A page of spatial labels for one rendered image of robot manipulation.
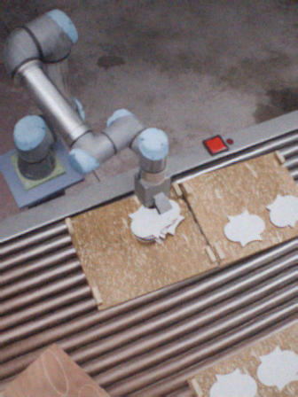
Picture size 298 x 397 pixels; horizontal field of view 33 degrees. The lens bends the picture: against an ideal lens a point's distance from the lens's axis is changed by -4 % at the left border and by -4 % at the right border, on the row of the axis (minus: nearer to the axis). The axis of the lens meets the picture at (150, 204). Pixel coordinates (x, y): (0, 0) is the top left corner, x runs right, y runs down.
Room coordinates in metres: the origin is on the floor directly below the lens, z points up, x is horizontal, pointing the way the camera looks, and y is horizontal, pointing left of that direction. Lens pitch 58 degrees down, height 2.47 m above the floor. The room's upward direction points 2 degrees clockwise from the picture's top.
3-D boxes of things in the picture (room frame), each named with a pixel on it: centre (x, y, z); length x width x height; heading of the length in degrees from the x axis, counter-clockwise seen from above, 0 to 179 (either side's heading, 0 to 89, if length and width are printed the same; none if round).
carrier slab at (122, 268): (0.80, 0.03, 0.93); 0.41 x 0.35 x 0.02; 115
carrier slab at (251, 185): (0.97, -0.35, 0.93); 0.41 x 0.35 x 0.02; 114
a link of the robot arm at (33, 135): (1.13, 0.43, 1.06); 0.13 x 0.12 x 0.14; 133
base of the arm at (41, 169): (1.14, 0.43, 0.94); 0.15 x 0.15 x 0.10
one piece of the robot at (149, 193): (0.83, -0.01, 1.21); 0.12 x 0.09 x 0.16; 34
